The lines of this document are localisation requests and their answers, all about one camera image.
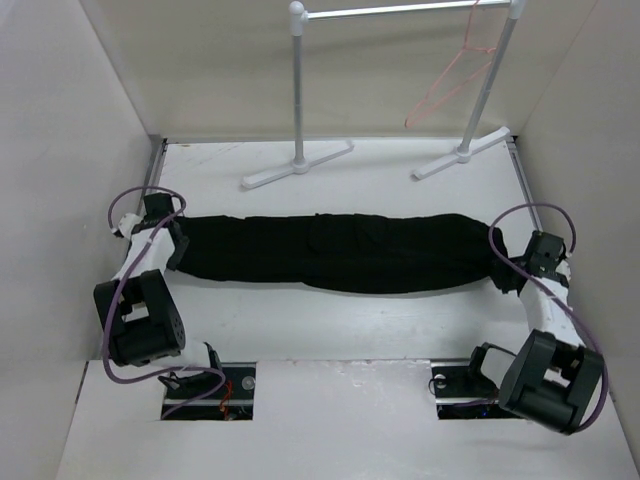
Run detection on white metal clothes rack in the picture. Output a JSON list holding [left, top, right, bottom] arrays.
[[240, 1, 526, 190]]

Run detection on pink wire hanger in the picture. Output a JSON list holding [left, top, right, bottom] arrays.
[[404, 1, 497, 129]]

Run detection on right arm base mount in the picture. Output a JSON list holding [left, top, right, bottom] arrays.
[[427, 359, 520, 420]]

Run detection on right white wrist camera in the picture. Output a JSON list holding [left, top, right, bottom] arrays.
[[556, 258, 571, 281]]

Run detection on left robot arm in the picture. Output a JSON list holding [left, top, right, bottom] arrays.
[[93, 186, 226, 404]]

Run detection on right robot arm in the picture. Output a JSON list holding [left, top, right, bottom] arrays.
[[463, 231, 605, 435]]

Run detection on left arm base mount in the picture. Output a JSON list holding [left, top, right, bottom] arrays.
[[160, 363, 257, 421]]

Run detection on black trousers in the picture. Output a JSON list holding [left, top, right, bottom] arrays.
[[177, 214, 508, 294]]

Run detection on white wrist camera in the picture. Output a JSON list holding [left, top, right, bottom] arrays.
[[556, 258, 571, 281], [111, 213, 142, 240]]

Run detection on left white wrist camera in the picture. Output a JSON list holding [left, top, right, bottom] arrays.
[[111, 213, 142, 240]]

